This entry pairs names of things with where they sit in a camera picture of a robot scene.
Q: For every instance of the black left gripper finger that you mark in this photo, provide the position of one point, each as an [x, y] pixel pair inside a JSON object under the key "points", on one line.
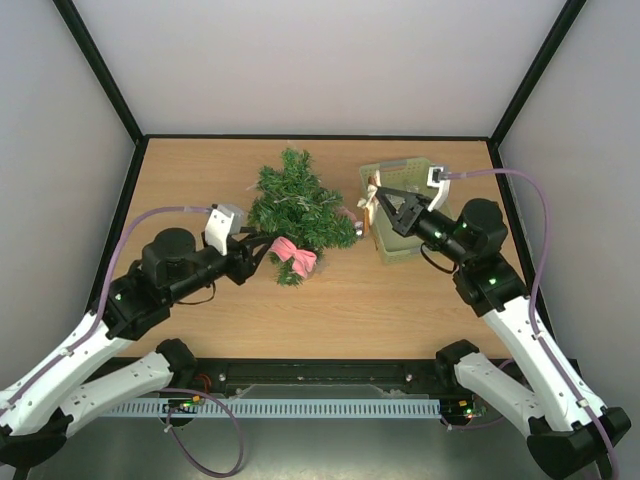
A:
{"points": [[254, 249], [251, 231]]}

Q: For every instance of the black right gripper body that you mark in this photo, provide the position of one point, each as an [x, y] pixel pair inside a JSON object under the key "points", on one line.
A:
{"points": [[412, 216]]}

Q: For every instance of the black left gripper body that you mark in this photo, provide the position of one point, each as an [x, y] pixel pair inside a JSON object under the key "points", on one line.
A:
{"points": [[236, 274]]}

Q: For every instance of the pink bow ornament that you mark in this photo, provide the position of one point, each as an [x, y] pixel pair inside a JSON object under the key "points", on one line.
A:
{"points": [[303, 261]]}

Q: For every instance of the clear led string lights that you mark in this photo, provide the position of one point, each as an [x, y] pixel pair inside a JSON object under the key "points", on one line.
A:
{"points": [[295, 182]]}

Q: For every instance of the light green plastic basket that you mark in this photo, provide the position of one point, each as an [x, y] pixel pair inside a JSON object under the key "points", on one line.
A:
{"points": [[393, 248]]}

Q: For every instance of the small green christmas tree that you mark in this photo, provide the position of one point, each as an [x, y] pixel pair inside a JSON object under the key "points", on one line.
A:
{"points": [[317, 231]]}

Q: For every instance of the pink paper triangle ornament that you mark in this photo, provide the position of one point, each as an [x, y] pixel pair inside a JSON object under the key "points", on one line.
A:
{"points": [[343, 211]]}

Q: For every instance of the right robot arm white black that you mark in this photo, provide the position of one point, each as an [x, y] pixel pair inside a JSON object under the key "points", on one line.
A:
{"points": [[566, 425]]}

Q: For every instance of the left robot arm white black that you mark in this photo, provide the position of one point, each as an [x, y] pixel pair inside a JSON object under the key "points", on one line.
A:
{"points": [[59, 397]]}

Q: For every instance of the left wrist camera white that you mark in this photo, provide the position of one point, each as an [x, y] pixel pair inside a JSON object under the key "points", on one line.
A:
{"points": [[224, 221]]}

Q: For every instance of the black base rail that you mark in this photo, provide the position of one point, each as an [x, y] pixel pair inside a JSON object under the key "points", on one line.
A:
{"points": [[227, 376]]}

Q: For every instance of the light blue slotted cable duct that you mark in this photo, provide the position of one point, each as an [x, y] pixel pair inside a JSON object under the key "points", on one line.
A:
{"points": [[243, 408]]}

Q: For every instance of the black corner frame post right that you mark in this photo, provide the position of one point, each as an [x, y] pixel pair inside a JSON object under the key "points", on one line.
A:
{"points": [[563, 23]]}

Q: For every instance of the black corner frame post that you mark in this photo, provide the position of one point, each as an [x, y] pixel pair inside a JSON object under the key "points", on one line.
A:
{"points": [[89, 49], [563, 23]]}

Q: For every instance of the black corner frame post left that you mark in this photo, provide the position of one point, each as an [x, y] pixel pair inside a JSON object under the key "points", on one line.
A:
{"points": [[89, 49]]}

